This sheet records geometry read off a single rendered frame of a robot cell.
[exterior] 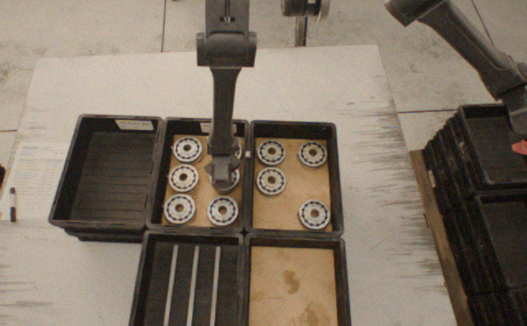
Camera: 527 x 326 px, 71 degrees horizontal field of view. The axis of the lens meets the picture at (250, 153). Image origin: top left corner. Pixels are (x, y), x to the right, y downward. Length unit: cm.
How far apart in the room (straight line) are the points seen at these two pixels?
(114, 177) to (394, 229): 102
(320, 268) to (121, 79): 117
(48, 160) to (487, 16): 313
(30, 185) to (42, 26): 185
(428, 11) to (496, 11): 281
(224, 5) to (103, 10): 260
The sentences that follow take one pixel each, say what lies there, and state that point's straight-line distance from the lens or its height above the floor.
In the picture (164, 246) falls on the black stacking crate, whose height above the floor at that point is 83.
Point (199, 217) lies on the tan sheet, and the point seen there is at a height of 83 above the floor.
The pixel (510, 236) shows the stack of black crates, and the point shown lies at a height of 38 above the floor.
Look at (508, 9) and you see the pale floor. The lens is 365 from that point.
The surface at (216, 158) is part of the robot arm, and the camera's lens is 102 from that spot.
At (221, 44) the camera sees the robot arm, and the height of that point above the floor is 153.
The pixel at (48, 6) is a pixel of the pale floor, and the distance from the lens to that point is 343.
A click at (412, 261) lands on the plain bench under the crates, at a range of 146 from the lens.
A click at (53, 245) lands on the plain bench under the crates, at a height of 70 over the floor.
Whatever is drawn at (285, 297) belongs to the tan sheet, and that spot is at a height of 83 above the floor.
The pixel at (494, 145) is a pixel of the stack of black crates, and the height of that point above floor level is 49.
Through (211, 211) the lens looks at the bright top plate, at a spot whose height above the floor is 86.
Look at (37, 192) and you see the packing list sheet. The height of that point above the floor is 70.
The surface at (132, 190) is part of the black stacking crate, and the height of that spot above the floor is 83.
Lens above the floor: 202
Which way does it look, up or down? 63 degrees down
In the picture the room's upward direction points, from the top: straight up
